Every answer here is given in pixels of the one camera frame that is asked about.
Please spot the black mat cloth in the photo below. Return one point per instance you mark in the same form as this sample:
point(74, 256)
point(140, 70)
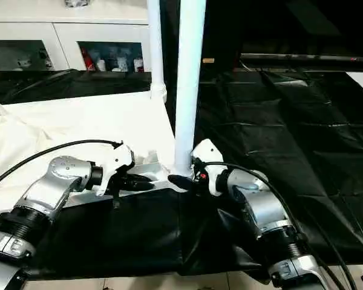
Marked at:
point(290, 136)

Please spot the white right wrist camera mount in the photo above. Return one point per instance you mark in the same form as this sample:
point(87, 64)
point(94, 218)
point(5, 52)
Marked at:
point(210, 154)

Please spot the black fabric backdrop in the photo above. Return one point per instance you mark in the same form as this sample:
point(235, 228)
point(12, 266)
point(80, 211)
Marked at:
point(290, 24)

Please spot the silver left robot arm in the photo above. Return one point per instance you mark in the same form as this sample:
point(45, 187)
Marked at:
point(48, 190)

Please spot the dark patterned cabinet-top object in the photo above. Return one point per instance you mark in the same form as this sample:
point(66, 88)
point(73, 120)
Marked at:
point(75, 3)

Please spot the white glass door cabinet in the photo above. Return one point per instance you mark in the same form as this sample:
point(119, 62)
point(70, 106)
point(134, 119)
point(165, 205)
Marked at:
point(63, 21)

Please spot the white plastic table top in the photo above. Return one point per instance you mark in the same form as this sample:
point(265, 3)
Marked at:
point(63, 121)

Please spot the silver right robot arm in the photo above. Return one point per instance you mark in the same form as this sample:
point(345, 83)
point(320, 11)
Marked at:
point(260, 208)

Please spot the grey metal rail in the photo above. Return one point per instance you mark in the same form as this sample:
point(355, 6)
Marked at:
point(305, 57)

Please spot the small yellow label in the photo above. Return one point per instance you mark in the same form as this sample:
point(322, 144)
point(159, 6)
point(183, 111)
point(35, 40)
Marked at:
point(208, 60)

